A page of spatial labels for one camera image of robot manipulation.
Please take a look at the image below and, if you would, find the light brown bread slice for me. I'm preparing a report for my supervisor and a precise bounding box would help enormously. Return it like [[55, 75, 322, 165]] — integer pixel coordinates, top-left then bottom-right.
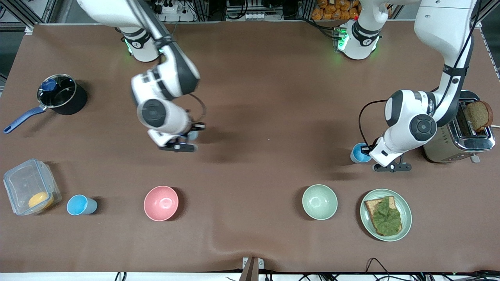
[[364, 196, 403, 237]]

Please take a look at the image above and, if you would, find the beige and chrome toaster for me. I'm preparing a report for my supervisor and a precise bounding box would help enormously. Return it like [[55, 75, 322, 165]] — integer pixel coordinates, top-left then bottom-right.
[[423, 91, 496, 164]]

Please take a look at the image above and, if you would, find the green lettuce leaf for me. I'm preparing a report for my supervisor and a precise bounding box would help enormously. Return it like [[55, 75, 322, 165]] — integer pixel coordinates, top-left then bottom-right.
[[371, 196, 402, 236]]

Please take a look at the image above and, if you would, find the pale green round plate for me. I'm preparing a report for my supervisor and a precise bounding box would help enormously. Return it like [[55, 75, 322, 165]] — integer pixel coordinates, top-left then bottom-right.
[[360, 189, 413, 242]]

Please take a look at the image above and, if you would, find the pink bowl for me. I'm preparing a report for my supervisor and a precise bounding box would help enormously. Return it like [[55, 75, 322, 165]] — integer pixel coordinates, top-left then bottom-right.
[[143, 185, 179, 222]]

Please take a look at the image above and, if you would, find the pale green bowl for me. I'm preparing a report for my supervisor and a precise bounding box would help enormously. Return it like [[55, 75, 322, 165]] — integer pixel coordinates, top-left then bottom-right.
[[302, 184, 338, 221]]

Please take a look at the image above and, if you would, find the dark brown toast slice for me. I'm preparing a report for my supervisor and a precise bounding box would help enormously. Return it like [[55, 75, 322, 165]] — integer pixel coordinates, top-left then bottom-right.
[[465, 100, 494, 132]]

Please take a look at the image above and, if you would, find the brown table cover sheet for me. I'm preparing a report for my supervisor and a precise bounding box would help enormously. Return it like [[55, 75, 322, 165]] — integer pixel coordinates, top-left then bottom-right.
[[0, 21, 500, 274]]

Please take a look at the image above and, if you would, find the glass lid blue knob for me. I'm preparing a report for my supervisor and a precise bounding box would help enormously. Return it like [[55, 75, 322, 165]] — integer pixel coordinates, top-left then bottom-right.
[[37, 74, 77, 109]]

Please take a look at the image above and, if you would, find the white power strip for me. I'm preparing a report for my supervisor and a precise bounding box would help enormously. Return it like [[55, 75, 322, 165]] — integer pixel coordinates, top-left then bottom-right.
[[155, 0, 185, 14]]

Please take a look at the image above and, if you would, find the orange round food piece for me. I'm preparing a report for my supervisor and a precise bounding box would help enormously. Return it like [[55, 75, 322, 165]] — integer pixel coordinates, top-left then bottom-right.
[[28, 191, 54, 210]]

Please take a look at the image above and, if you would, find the clear plastic food container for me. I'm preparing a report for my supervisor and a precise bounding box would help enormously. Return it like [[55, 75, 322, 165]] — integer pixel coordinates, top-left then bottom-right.
[[3, 158, 62, 216]]

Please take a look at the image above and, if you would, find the bag of orange pastries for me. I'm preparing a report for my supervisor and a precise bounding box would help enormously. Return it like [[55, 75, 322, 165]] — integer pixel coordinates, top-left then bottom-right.
[[311, 0, 361, 21]]

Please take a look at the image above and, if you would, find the black left camera cable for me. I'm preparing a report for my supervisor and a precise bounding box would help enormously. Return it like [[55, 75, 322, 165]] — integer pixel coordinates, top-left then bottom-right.
[[359, 0, 482, 149]]

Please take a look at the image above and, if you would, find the black saucepan blue handle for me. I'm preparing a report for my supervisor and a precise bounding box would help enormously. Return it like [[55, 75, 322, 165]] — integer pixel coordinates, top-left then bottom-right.
[[3, 73, 88, 134]]

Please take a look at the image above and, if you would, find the black floor cable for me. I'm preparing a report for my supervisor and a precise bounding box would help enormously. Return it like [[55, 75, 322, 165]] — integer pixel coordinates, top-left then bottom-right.
[[365, 258, 392, 281]]

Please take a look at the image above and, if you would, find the metal table clamp bracket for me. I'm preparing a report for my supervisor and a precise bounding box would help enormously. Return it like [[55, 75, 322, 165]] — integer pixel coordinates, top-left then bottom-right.
[[242, 257, 264, 281]]

